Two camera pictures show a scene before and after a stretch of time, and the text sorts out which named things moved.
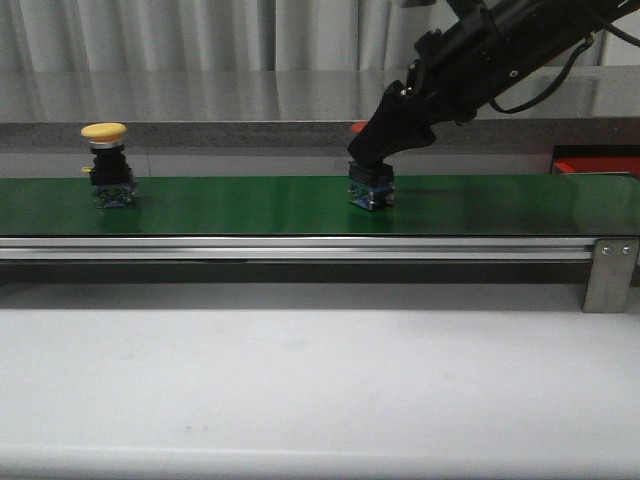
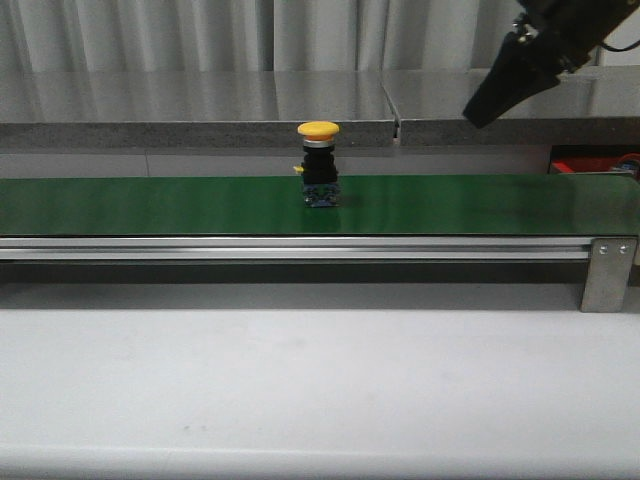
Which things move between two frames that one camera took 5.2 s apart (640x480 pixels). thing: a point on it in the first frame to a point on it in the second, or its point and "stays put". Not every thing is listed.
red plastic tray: [597, 164] stays put
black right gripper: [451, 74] to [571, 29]
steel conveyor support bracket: [611, 277] stays put
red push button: [370, 186] to [628, 163]
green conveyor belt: [319, 206] stays put
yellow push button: [110, 171] to [319, 165]
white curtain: [211, 35] stays put
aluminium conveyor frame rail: [90, 249] stays put
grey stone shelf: [287, 109] stays put
